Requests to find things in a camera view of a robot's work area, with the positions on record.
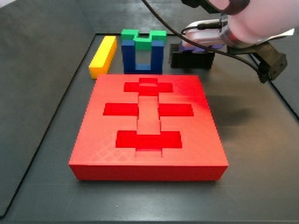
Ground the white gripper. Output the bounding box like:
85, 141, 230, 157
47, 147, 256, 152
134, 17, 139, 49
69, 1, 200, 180
182, 19, 224, 46

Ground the purple U-shaped block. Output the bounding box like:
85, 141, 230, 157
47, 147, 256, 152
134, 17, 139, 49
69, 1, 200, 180
179, 42, 224, 53

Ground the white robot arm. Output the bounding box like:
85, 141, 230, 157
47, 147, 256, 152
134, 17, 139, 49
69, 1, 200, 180
182, 0, 299, 49

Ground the red slotted board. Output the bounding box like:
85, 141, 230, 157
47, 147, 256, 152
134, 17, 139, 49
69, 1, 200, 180
69, 74, 228, 181

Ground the green stepped block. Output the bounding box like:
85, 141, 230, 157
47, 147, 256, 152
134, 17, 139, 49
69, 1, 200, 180
120, 29, 167, 51

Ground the blue U-shaped block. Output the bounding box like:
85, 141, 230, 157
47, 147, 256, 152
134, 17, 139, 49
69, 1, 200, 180
121, 40, 164, 74

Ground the yellow long bar block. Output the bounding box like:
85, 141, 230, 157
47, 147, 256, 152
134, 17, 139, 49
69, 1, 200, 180
88, 36, 117, 80

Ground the black cable with connector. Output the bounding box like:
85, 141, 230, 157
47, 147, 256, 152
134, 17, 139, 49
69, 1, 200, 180
140, 0, 290, 84

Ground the black angle bracket fixture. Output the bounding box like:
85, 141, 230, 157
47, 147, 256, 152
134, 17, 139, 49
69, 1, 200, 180
170, 44, 215, 69

